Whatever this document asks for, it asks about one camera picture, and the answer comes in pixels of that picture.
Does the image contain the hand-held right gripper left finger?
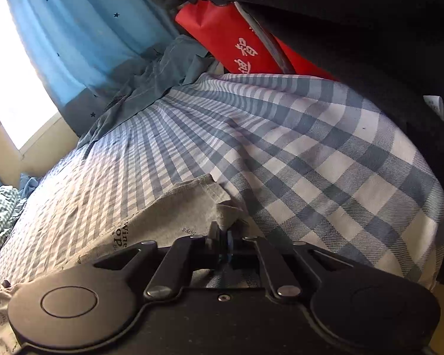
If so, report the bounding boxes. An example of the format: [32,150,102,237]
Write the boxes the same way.
[92,222,228,301]

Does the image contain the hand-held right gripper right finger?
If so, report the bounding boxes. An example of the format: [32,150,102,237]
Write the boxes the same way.
[227,229,360,300]

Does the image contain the grey printed pants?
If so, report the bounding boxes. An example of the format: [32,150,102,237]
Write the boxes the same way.
[0,173,250,355]

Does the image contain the blue checked bed sheet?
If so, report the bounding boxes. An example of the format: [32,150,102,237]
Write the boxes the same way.
[0,72,444,326]

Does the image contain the grey-blue crumpled cloth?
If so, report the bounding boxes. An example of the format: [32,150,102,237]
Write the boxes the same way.
[76,35,215,149]

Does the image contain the small light blue cloth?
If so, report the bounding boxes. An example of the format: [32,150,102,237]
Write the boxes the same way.
[18,172,41,197]

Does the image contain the green checked quilt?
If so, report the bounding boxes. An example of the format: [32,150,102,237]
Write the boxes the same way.
[0,187,25,278]

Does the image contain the red bag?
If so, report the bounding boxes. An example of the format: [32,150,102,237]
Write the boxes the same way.
[175,0,341,82]

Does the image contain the blue star curtain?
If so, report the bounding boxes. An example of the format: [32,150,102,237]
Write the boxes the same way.
[0,0,182,139]

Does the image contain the bright window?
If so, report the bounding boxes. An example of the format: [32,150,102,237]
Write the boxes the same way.
[0,0,65,152]

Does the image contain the dark cloth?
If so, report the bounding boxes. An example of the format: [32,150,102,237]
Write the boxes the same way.
[148,0,444,289]

